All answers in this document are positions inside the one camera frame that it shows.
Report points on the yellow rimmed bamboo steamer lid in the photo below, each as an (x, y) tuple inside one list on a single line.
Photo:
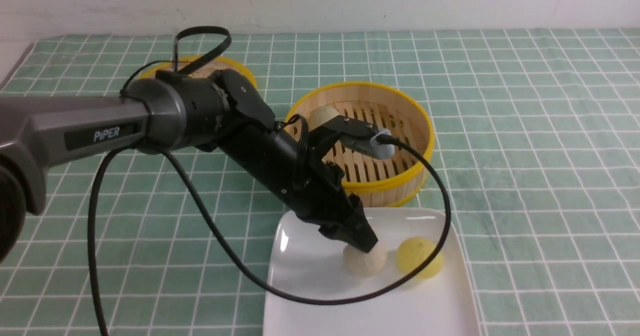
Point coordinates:
[(219, 63)]

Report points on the yellow steamed bun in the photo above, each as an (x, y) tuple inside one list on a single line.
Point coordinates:
[(412, 252)]

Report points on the green checkered tablecloth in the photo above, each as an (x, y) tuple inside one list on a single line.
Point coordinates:
[(537, 138)]

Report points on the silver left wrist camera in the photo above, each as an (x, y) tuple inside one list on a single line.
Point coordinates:
[(357, 135)]

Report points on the white steamed bun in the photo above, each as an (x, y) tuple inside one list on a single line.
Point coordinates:
[(321, 115), (365, 264)]

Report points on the yellow rimmed bamboo steamer basket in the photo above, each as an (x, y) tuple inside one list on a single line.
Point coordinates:
[(381, 175)]

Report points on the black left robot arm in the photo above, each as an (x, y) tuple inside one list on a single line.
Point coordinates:
[(171, 112)]

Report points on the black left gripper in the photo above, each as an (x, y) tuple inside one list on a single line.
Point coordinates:
[(308, 186)]

